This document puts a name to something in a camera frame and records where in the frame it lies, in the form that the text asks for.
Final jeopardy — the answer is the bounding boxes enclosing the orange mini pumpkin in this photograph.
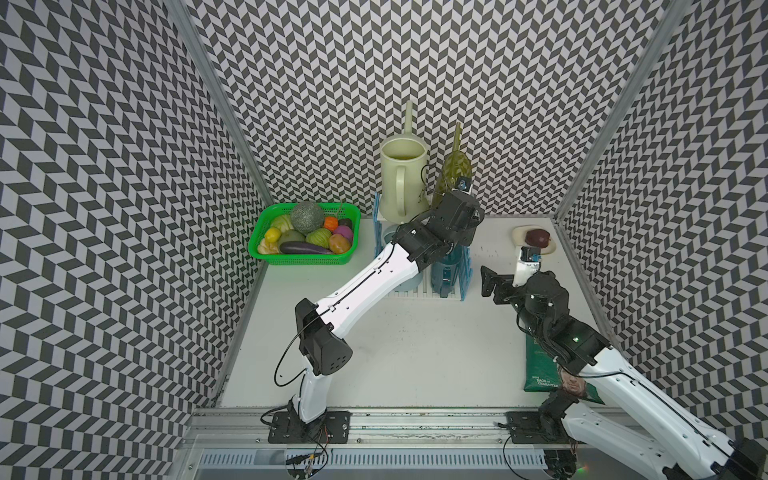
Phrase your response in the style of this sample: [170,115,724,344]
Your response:
[323,216,339,232]

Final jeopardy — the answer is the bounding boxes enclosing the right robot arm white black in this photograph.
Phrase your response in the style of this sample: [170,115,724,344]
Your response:
[481,267,767,479]

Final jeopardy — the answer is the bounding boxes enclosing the light blue watering can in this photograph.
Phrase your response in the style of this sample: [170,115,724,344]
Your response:
[382,224,423,293]

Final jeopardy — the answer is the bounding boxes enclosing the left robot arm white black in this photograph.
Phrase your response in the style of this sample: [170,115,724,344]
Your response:
[292,189,485,424]

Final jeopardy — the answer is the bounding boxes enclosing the green netted melon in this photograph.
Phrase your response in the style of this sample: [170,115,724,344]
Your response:
[290,201,325,235]

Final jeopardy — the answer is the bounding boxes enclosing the green crisps bag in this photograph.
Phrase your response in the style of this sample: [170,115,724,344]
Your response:
[523,336,604,404]

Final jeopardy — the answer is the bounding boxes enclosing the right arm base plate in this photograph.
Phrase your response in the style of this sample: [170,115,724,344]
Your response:
[505,410,581,445]

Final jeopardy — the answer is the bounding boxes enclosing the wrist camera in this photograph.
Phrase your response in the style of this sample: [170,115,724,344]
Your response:
[453,176,472,194]
[513,246,541,287]

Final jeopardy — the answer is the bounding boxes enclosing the olive green watering can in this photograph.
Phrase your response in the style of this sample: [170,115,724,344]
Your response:
[431,122,472,208]

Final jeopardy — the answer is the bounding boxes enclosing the cream small plate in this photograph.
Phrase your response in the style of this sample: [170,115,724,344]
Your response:
[511,225,557,257]

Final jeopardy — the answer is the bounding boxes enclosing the cream watering can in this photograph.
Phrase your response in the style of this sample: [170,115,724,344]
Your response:
[379,100,429,224]

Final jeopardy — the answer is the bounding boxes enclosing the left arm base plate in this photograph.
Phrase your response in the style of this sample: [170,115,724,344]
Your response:
[268,411,351,446]

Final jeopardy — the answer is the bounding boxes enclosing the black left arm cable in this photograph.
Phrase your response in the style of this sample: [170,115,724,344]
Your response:
[273,317,313,389]

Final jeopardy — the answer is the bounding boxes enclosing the yellow lemon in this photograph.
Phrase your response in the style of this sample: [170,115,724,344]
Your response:
[264,227,282,244]

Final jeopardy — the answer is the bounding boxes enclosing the aluminium front rail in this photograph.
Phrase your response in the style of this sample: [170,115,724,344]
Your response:
[178,407,569,449]

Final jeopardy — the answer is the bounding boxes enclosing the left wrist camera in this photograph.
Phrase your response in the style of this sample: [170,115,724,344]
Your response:
[453,176,472,194]

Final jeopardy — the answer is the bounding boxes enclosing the brown potato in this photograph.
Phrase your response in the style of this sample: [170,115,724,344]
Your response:
[328,234,351,255]

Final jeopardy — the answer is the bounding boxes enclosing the green plastic basket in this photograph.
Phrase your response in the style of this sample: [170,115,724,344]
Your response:
[247,203,361,265]

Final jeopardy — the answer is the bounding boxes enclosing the blue white slatted shelf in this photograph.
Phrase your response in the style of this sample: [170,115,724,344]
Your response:
[372,193,473,301]

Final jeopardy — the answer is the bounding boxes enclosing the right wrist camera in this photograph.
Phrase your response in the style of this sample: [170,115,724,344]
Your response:
[513,246,541,287]

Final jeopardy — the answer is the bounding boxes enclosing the purple eggplant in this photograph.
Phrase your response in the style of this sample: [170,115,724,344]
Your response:
[279,241,333,255]

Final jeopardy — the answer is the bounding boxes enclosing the dark red onion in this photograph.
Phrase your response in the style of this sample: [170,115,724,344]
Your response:
[524,228,551,249]

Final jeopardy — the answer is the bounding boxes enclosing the dark teal watering can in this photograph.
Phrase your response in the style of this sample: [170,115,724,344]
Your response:
[430,246,463,298]

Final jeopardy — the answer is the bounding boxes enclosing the magenta round vegetable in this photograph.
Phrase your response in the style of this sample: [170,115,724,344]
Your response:
[333,225,354,243]

